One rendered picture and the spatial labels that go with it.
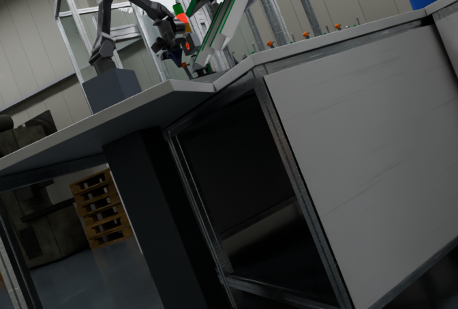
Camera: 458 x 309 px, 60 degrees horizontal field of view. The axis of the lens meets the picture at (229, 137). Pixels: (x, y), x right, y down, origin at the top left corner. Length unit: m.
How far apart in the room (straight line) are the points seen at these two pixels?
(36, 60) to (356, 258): 6.95
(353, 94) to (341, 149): 0.17
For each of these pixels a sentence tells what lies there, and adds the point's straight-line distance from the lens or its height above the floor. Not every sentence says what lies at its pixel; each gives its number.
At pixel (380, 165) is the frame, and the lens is 1.17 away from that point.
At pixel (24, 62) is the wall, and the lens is 7.75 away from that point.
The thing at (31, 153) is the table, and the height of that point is 0.84.
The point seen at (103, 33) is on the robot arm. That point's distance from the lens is 1.55.
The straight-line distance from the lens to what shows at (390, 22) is 1.37.
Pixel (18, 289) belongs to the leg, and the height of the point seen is 0.52.
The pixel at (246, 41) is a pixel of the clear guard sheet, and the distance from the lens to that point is 3.19.
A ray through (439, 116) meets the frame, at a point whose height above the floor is 0.51.
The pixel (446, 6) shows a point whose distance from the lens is 1.51.
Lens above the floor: 0.68
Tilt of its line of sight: 1 degrees up
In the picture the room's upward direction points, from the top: 21 degrees counter-clockwise
